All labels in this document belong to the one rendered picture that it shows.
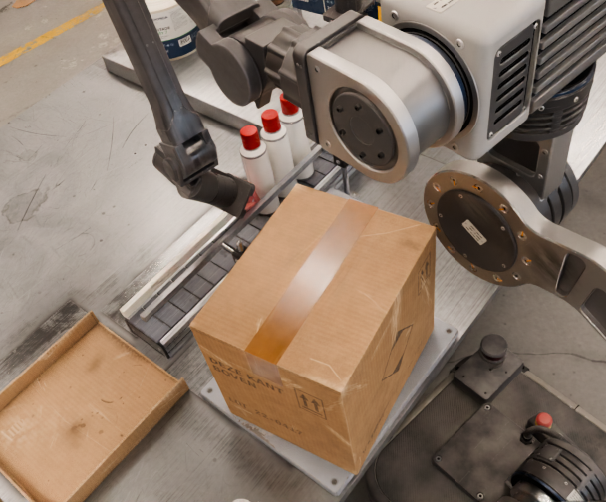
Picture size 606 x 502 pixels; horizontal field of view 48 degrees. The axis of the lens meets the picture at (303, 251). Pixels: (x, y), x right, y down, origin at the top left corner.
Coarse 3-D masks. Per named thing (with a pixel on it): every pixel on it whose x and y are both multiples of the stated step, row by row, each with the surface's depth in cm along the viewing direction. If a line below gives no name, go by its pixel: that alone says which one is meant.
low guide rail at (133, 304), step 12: (228, 216) 136; (216, 228) 134; (204, 240) 133; (180, 252) 130; (192, 252) 132; (168, 264) 129; (180, 264) 130; (156, 276) 127; (168, 276) 129; (144, 288) 126; (156, 288) 128; (132, 300) 124; (144, 300) 126; (132, 312) 125
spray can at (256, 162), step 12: (240, 132) 124; (252, 132) 124; (252, 144) 125; (264, 144) 128; (252, 156) 126; (264, 156) 127; (252, 168) 128; (264, 168) 129; (252, 180) 131; (264, 180) 131; (264, 192) 133; (276, 204) 137
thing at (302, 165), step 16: (304, 160) 135; (288, 176) 133; (272, 192) 131; (256, 208) 129; (240, 224) 126; (224, 240) 125; (208, 256) 123; (192, 272) 121; (176, 288) 119; (160, 304) 118; (144, 320) 116
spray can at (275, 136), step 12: (264, 120) 126; (276, 120) 126; (264, 132) 129; (276, 132) 128; (276, 144) 129; (288, 144) 132; (276, 156) 132; (288, 156) 133; (276, 168) 134; (288, 168) 135; (276, 180) 137; (288, 192) 139
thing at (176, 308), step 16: (320, 160) 147; (320, 176) 144; (256, 224) 137; (240, 240) 135; (224, 256) 133; (208, 272) 131; (224, 272) 130; (192, 288) 129; (208, 288) 128; (176, 304) 127; (192, 304) 126; (128, 320) 126; (160, 320) 125; (176, 320) 125; (160, 336) 123
